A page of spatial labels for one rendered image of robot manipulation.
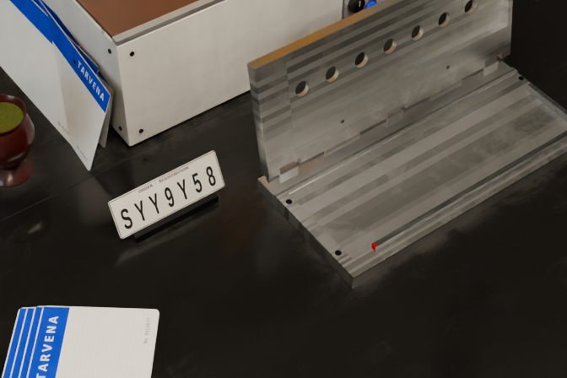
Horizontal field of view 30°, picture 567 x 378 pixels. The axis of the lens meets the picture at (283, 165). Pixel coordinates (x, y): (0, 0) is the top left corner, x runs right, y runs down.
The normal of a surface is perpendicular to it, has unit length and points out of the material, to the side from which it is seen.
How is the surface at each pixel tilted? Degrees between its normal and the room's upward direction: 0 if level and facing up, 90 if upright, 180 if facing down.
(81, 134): 69
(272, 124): 80
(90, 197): 0
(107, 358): 0
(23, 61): 63
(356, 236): 0
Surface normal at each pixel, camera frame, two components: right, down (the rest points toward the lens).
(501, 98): 0.01, -0.69
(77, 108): -0.79, 0.11
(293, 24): 0.58, 0.59
